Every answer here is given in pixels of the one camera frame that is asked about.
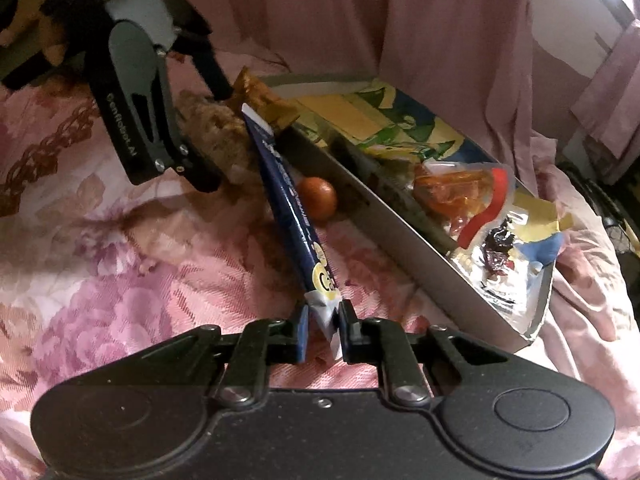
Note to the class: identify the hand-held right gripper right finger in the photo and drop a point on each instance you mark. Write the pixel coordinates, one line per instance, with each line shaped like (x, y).
(346, 332)

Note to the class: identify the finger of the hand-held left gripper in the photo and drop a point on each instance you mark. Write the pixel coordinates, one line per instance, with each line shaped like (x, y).
(187, 15)
(125, 110)

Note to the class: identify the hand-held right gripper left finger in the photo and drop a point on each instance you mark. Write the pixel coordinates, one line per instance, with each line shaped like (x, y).
(301, 332)

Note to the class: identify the grey cardboard box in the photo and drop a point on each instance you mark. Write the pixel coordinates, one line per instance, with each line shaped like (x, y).
(400, 240)

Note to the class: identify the blue snack packet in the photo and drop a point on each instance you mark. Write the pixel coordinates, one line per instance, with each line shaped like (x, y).
(285, 195)

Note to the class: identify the silver packet with dark snack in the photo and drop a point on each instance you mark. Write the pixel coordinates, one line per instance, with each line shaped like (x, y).
(500, 247)

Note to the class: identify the orange red snack packet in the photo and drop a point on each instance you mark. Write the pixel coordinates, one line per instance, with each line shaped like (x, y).
(450, 190)

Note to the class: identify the person's left hand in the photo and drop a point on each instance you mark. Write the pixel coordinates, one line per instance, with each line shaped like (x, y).
(52, 42)

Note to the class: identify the pink cloth with brown pattern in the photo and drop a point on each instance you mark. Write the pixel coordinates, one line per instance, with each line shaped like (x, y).
(45, 145)

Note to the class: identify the golden brown snack packet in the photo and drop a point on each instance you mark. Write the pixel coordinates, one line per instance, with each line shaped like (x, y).
(262, 100)

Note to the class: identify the brown round snack ball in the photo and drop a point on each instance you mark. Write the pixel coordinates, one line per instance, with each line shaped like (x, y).
(317, 199)

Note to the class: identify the floral bed sheet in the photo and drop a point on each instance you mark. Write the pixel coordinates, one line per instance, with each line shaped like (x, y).
(150, 270)

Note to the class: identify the pink curtain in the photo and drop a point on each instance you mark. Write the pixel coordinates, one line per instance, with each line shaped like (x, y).
(350, 15)

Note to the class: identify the colourful foil bag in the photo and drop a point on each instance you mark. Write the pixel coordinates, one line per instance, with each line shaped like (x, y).
(395, 120)

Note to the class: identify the mauve window curtain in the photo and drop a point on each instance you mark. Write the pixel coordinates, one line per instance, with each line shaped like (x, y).
(607, 90)

